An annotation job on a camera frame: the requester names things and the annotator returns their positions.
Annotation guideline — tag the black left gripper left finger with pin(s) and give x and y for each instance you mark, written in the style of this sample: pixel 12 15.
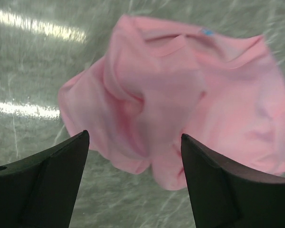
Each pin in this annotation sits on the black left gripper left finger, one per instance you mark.
pixel 40 191

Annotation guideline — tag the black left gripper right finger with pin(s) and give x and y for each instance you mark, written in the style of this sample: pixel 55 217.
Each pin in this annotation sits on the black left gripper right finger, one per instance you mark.
pixel 226 194

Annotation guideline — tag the pink t shirt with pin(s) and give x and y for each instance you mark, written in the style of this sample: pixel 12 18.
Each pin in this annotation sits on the pink t shirt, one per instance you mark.
pixel 160 79

